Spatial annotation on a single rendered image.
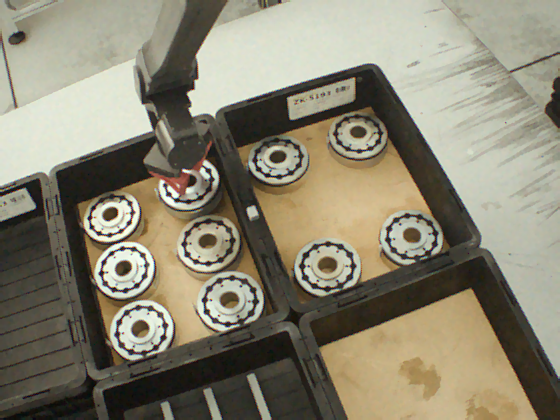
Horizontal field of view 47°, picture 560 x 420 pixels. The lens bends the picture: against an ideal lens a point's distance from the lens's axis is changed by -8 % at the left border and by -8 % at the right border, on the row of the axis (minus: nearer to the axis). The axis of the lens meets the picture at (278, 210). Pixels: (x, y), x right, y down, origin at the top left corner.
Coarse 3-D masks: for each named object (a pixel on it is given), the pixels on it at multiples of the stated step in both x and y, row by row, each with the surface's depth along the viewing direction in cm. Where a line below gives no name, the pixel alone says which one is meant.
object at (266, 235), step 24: (336, 72) 117; (360, 72) 117; (264, 96) 115; (216, 120) 113; (408, 120) 110; (240, 168) 107; (456, 192) 102; (264, 240) 100; (480, 240) 97; (408, 264) 96; (432, 264) 96; (288, 288) 96; (360, 288) 95
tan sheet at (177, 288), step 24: (216, 168) 120; (144, 192) 119; (144, 216) 116; (168, 216) 116; (144, 240) 114; (168, 240) 113; (96, 264) 112; (168, 264) 111; (240, 264) 110; (96, 288) 109; (168, 288) 108; (192, 288) 108; (264, 288) 107; (168, 312) 106; (192, 312) 106; (144, 336) 104; (192, 336) 103; (120, 360) 102
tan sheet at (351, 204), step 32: (320, 128) 123; (320, 160) 119; (384, 160) 118; (256, 192) 117; (320, 192) 116; (352, 192) 115; (384, 192) 115; (416, 192) 114; (288, 224) 113; (320, 224) 112; (352, 224) 112; (288, 256) 110
